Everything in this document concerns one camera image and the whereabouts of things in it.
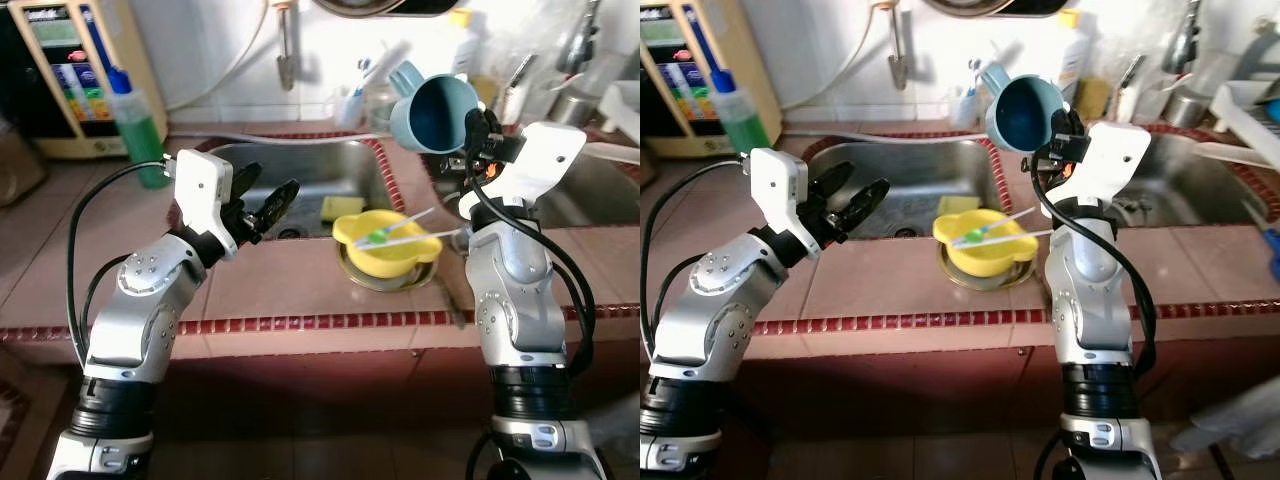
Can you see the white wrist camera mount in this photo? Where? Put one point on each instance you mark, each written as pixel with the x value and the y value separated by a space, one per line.
pixel 1110 160
pixel 775 190
pixel 200 190
pixel 540 160

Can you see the chrome sink faucet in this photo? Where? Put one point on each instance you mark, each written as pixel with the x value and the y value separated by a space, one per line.
pixel 580 40
pixel 1188 40

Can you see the steel cup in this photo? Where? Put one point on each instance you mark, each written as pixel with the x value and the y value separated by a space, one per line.
pixel 1185 110
pixel 572 110

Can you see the white utensil cup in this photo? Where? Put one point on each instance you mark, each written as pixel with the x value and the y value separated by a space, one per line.
pixel 518 100
pixel 1128 100

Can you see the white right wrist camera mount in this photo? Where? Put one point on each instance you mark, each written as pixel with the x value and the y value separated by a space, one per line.
pixel 1110 160
pixel 540 160

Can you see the flat yellow green sponge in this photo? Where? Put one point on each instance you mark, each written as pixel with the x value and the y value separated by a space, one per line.
pixel 340 207
pixel 958 204

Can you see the thick yellow sponge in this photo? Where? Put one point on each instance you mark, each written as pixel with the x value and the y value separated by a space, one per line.
pixel 490 92
pixel 1092 100

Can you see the round steel plate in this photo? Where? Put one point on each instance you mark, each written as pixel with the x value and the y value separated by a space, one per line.
pixel 385 285
pixel 985 284

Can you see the hanging steel pan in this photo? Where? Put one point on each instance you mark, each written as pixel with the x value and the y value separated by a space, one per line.
pixel 390 6
pixel 1000 6

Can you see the beige water ionizer machine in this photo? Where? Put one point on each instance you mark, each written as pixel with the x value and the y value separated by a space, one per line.
pixel 690 100
pixel 60 100

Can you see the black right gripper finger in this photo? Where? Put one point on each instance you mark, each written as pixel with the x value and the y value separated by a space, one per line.
pixel 1058 138
pixel 491 122
pixel 471 140
pixel 1077 122

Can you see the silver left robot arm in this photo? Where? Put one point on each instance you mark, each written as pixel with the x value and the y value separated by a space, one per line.
pixel 150 300
pixel 745 310

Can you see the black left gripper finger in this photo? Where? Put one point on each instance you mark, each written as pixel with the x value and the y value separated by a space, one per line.
pixel 247 182
pixel 865 205
pixel 278 205
pixel 833 183

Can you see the blue toothbrush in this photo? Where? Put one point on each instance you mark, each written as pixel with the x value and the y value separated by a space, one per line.
pixel 364 75

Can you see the clear jar brown contents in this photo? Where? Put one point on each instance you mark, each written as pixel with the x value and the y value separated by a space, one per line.
pixel 20 165

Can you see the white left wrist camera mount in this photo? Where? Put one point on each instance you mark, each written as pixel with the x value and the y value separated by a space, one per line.
pixel 775 190
pixel 200 190

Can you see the metal wall tap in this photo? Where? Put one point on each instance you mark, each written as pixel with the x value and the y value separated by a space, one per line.
pixel 287 60
pixel 898 60

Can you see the teal plastic mug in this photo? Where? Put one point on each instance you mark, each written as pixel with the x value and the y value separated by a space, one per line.
pixel 1015 115
pixel 425 115

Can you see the clear toothbrush cup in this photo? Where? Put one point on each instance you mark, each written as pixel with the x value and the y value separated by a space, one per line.
pixel 963 108
pixel 350 108

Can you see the green liquid bottle blue cap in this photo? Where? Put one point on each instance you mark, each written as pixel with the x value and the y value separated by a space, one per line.
pixel 140 140
pixel 745 125

